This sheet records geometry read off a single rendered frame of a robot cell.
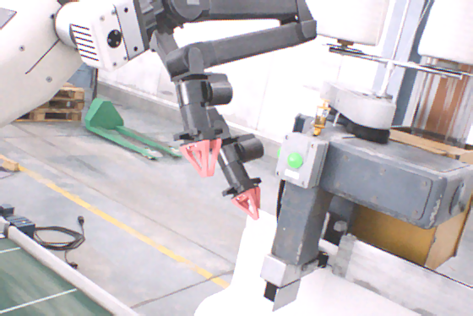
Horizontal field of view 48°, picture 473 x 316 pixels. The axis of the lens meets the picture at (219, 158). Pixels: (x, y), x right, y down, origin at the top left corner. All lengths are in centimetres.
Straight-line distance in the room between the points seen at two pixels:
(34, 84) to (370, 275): 81
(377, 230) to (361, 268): 15
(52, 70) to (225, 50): 37
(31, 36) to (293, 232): 65
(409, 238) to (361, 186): 33
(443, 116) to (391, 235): 35
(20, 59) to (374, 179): 71
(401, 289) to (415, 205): 27
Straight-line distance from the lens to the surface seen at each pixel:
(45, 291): 225
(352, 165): 102
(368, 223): 134
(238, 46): 123
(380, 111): 113
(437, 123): 148
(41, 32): 113
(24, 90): 116
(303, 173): 101
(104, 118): 667
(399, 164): 100
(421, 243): 131
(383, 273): 121
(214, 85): 116
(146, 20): 109
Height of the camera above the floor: 149
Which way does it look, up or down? 13 degrees down
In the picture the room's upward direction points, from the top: 12 degrees clockwise
